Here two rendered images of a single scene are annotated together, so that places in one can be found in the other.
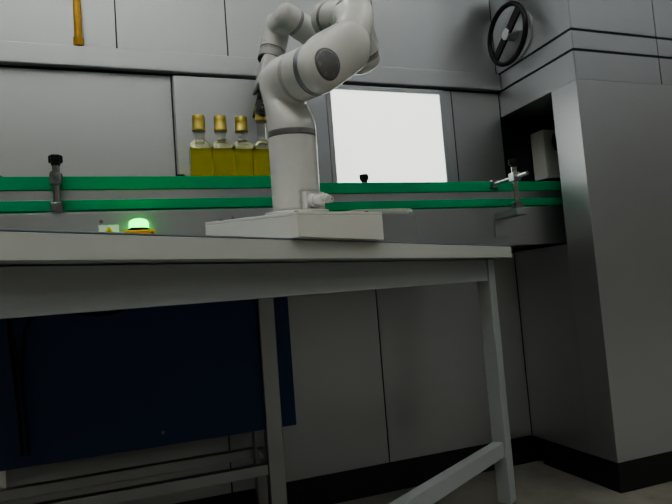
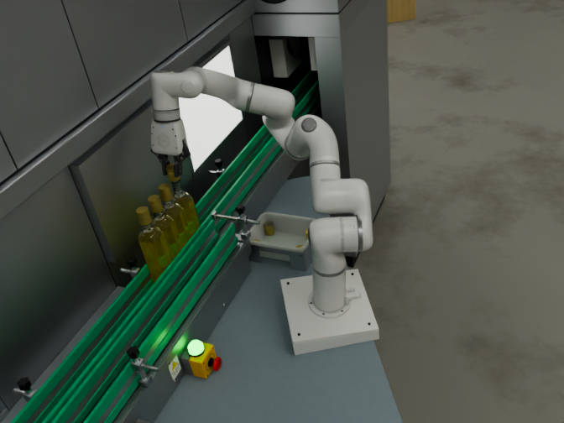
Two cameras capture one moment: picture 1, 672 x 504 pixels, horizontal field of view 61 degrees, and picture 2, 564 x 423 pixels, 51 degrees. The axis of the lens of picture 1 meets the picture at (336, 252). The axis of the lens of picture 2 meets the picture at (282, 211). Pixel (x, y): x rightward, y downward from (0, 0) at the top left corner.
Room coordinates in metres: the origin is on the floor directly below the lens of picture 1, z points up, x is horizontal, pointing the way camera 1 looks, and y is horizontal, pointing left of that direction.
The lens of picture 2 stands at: (0.25, 0.98, 2.06)
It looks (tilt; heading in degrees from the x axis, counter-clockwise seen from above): 36 degrees down; 318
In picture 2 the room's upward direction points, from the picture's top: 9 degrees counter-clockwise
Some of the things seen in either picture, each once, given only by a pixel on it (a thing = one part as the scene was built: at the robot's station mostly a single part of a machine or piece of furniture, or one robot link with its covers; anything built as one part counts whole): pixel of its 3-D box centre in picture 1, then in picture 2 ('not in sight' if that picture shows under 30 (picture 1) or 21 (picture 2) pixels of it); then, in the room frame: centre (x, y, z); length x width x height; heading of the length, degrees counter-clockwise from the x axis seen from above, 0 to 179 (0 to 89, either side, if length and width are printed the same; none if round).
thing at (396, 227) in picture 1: (362, 237); (277, 240); (1.46, -0.07, 0.79); 0.27 x 0.17 x 0.08; 20
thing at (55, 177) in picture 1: (55, 182); (147, 369); (1.24, 0.61, 0.94); 0.07 x 0.04 x 0.13; 20
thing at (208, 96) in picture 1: (321, 136); (175, 138); (1.78, 0.02, 1.15); 0.90 x 0.03 x 0.34; 110
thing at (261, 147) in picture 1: (265, 178); (186, 221); (1.58, 0.18, 0.99); 0.06 x 0.06 x 0.21; 19
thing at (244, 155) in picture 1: (244, 178); (177, 232); (1.56, 0.24, 0.99); 0.06 x 0.06 x 0.21; 21
